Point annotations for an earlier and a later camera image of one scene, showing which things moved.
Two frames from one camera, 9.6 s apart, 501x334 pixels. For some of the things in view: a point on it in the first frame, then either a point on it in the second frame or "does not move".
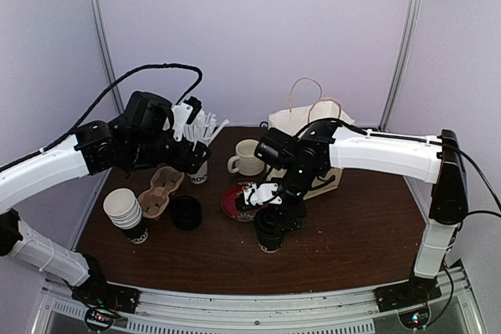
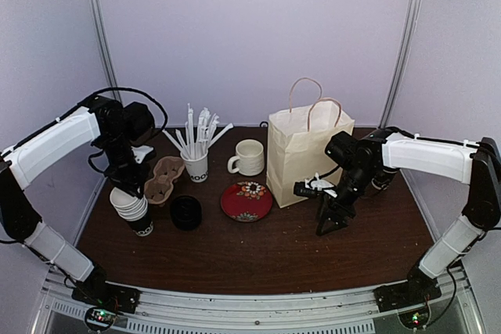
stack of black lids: (185, 213) does not move
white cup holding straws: (200, 177) does not move
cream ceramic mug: (249, 164) does not move
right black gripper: (293, 224) → (334, 205)
